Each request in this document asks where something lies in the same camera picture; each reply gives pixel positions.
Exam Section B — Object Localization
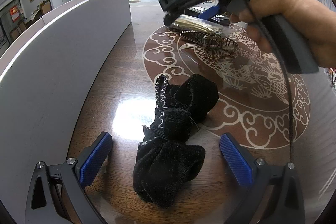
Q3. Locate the bag of bamboo sticks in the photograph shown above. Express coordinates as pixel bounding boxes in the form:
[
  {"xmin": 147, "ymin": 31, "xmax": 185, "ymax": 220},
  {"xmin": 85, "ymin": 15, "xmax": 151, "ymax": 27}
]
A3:
[{"xmin": 167, "ymin": 14, "xmax": 233, "ymax": 36}]

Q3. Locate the gold pearl hair claw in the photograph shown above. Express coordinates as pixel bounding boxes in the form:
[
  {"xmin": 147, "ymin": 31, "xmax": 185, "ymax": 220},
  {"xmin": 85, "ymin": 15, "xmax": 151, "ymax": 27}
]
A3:
[{"xmin": 180, "ymin": 31, "xmax": 238, "ymax": 60}]

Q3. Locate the black velvet scrunchie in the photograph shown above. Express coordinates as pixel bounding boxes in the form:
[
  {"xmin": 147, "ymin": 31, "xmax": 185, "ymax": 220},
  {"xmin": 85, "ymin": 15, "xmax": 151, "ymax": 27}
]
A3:
[{"xmin": 133, "ymin": 74, "xmax": 219, "ymax": 208}]

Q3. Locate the person right hand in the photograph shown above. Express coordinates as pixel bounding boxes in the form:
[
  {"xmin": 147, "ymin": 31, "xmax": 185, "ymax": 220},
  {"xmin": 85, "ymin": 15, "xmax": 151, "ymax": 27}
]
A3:
[{"xmin": 228, "ymin": 0, "xmax": 336, "ymax": 69}]

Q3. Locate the black rectangular box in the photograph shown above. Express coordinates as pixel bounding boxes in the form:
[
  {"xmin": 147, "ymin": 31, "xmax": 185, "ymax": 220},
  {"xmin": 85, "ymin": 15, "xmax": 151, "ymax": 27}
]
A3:
[{"xmin": 185, "ymin": 1, "xmax": 230, "ymax": 27}]

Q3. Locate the white storage bin wall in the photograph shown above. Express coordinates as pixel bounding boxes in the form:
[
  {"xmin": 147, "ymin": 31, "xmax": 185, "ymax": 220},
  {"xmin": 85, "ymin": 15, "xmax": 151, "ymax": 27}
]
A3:
[{"xmin": 1, "ymin": 0, "xmax": 131, "ymax": 223}]

